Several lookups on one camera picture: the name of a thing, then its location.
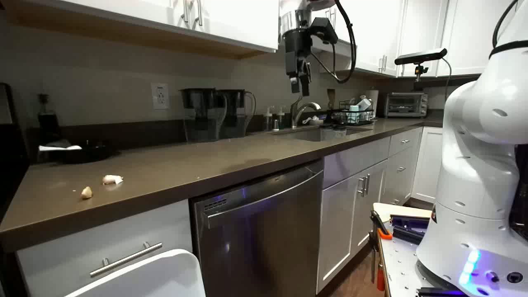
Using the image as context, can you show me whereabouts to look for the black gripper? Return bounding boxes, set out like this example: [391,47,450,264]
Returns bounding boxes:
[282,24,315,99]

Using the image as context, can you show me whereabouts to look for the large white garlic clove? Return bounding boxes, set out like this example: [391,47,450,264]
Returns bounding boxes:
[101,173,125,188]

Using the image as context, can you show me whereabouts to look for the chrome sink faucet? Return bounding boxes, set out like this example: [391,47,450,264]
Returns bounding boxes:
[289,99,323,130]

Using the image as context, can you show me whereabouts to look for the steel sink basin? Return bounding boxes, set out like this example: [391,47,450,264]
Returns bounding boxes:
[277,123,353,143]

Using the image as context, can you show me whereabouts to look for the black dish rack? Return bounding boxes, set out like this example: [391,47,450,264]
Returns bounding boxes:
[323,95,378,127]

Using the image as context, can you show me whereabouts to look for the black coffee maker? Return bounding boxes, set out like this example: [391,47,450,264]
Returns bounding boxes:
[219,87,257,138]
[180,87,226,143]

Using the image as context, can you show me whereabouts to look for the silver toaster oven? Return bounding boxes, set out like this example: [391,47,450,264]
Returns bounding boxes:
[383,90,429,118]

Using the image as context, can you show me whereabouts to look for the white sink base cabinet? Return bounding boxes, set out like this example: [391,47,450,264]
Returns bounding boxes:
[315,127,424,293]

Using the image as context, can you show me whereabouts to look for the white corner upper cabinets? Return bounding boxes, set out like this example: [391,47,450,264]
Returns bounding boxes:
[328,0,521,79]

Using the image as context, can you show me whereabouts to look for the white corner base cabinet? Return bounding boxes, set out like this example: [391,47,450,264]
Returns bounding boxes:
[411,125,444,204]

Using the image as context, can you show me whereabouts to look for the stainless steel dishwasher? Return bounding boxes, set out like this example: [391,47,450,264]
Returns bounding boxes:
[188,158,327,297]

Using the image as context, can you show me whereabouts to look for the black orange clamp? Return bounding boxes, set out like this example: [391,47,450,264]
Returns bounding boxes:
[375,262,386,293]
[370,207,394,242]

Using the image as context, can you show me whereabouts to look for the robot mounting table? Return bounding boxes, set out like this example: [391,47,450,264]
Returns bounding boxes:
[370,201,459,297]

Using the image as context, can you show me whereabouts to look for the black pan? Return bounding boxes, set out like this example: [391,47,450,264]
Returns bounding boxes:
[36,138,120,165]

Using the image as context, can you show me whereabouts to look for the white paper napkin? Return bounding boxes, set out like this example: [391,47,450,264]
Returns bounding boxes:
[38,140,84,153]

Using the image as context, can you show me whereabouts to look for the dark glass bottle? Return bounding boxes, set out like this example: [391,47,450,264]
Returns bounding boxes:
[36,92,61,145]

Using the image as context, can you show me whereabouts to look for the white drawer cabinet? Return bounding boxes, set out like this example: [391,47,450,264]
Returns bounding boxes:
[15,198,195,297]

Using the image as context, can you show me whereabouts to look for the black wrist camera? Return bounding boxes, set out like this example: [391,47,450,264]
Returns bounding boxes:
[309,14,340,46]

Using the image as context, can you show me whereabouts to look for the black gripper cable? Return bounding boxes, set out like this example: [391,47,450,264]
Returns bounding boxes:
[307,0,360,85]

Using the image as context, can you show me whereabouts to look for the black camera on stand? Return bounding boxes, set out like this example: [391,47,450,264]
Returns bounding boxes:
[393,46,450,84]

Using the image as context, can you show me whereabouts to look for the white wall outlet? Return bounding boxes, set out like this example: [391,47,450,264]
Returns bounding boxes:
[150,80,172,110]

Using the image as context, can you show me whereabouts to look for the white upper wall cabinet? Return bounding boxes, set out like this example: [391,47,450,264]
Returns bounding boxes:
[0,0,281,61]

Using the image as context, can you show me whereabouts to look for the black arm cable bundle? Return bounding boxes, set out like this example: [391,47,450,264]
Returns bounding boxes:
[488,0,528,59]

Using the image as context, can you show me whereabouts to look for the silver drawer handle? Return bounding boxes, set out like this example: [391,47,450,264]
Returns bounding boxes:
[89,240,165,278]

